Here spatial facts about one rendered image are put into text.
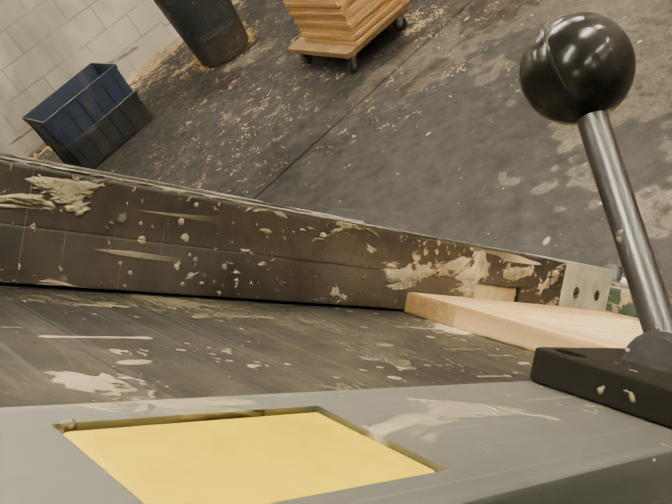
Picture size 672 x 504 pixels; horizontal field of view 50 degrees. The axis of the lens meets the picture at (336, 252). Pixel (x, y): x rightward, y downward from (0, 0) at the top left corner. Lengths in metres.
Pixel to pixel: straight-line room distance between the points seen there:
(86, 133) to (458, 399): 4.72
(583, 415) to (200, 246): 0.36
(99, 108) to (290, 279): 4.37
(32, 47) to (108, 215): 5.37
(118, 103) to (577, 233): 3.30
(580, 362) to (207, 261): 0.34
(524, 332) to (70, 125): 4.38
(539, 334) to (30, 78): 5.42
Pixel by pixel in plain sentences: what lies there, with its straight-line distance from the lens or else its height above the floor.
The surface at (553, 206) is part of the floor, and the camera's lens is 2.58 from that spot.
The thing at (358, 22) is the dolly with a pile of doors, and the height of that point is 0.23.
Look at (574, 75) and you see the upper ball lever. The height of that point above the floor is 1.51.
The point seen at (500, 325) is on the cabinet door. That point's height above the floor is 1.21.
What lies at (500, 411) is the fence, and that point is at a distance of 0.17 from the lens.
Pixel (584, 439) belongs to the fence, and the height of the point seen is 1.50.
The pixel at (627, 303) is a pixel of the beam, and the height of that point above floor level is 0.90.
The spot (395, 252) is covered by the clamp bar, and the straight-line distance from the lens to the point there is 0.64.
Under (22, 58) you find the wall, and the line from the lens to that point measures 5.81.
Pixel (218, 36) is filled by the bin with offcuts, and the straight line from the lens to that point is 5.11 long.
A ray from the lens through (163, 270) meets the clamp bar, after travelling 0.49.
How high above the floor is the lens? 1.64
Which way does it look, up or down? 35 degrees down
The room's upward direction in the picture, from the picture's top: 32 degrees counter-clockwise
